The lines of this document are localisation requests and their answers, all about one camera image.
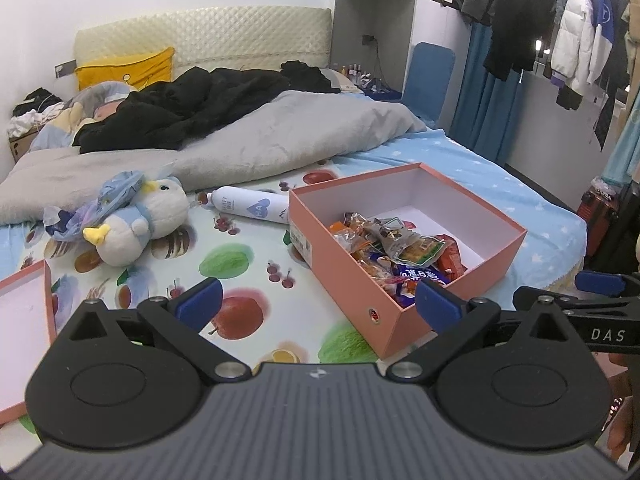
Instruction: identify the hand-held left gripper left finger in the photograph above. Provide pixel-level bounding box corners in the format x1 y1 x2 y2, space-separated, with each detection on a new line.
60 277 253 381

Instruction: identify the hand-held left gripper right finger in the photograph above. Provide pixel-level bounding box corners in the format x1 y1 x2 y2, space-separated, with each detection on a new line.
389 278 584 381

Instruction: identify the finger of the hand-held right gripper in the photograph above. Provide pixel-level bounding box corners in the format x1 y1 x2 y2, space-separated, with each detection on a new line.
574 270 640 299
512 285 640 314

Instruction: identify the blue snack packet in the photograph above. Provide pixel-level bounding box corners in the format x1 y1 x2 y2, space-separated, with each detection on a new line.
389 262 452 307

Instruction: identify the brown snack packet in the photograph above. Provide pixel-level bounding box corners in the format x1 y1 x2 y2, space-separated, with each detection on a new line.
362 217 419 259

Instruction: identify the pink cardboard box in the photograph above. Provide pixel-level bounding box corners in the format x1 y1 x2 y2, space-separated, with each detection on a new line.
288 162 529 361

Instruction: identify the orange clear snack packet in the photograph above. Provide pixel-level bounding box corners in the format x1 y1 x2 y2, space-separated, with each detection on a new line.
329 212 372 257

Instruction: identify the person's right hand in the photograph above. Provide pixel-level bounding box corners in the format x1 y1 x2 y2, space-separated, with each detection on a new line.
607 352 640 462

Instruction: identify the red suitcase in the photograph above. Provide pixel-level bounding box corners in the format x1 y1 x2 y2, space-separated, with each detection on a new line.
577 177 621 262

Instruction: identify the white blue plush penguin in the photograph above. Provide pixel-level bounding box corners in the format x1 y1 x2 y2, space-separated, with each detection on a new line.
82 176 191 267

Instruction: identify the white bottle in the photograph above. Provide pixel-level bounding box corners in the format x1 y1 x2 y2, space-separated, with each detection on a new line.
197 186 292 226

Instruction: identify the light green hanging garment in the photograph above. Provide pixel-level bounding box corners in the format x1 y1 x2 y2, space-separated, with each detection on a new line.
600 105 640 187

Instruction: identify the fruit print bed sheet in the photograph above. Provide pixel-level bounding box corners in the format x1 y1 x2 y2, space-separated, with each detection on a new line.
0 127 589 442

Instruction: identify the blue patterned cloth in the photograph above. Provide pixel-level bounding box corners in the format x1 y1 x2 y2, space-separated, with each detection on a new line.
44 170 146 241

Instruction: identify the pink box lid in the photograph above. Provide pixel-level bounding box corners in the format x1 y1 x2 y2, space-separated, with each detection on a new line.
0 259 59 429

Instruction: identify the grey blanket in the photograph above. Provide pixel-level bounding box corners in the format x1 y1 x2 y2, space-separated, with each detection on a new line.
0 90 429 226

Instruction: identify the black clothing pile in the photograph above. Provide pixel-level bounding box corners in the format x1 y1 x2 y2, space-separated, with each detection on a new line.
72 66 302 155

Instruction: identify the blue curtain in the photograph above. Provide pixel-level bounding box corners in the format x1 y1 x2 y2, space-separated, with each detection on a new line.
447 22 527 164

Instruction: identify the blue bedside tray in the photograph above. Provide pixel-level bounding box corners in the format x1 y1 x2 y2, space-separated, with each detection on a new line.
359 74 404 104

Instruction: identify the blue chair back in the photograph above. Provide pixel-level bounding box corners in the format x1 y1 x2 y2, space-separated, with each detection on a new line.
402 42 456 129

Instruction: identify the pastel blue yellow quilt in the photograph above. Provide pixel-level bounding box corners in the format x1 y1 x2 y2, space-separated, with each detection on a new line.
30 82 139 154

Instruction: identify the beige pillow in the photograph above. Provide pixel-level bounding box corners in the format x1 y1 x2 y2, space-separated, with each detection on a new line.
320 67 362 94

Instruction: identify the white puffer jacket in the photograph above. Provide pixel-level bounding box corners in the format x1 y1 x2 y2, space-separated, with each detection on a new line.
550 0 619 96

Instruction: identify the yellow pillow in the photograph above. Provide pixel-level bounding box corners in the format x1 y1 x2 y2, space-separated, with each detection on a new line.
75 47 176 92

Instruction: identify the small black garment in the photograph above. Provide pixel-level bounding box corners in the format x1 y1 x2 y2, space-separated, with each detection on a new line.
280 60 341 94

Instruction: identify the pile of clothes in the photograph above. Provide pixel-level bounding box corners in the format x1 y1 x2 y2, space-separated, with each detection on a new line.
7 87 64 136

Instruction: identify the cream quilted headboard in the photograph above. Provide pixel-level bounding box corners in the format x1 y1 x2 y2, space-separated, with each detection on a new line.
74 6 334 79

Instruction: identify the black hanging jacket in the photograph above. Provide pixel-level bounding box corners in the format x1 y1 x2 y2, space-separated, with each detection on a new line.
482 0 559 81

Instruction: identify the grey wall cabinet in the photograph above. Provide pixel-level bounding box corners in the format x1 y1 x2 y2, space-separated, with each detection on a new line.
332 0 456 121

